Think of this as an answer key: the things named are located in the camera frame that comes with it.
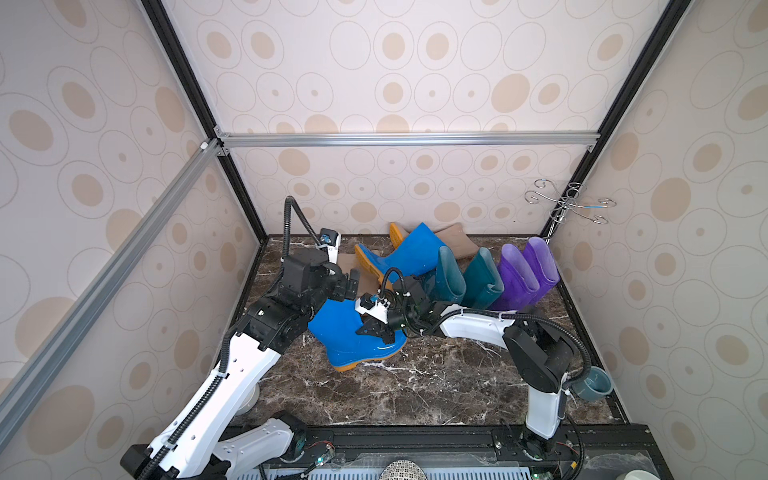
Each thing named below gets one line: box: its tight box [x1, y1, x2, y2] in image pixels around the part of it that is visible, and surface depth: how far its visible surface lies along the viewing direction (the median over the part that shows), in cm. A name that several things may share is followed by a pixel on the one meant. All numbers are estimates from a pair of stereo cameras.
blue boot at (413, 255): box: [355, 222, 446, 287], surface depth 107 cm
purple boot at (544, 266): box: [524, 236, 560, 306], surface depth 80 cm
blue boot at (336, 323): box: [308, 299, 407, 372], surface depth 81 cm
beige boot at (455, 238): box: [433, 223, 479, 259], surface depth 118 cm
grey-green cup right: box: [571, 365, 614, 402], surface depth 81 cm
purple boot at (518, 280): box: [491, 243, 540, 311], surface depth 79 cm
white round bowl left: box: [234, 382, 260, 416], surface depth 78 cm
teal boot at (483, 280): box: [462, 247, 504, 310], surface depth 79 cm
